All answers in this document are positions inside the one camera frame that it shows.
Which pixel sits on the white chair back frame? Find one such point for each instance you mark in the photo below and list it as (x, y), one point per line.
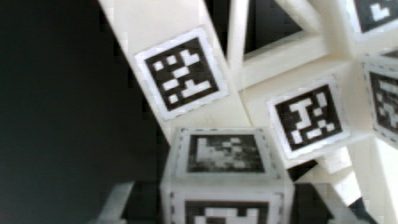
(249, 64)

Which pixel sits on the white chair leg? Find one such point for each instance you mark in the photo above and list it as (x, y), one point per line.
(226, 186)
(381, 75)

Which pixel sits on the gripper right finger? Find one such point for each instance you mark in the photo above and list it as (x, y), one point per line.
(343, 216)

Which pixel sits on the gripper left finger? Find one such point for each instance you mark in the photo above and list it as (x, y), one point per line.
(113, 210)

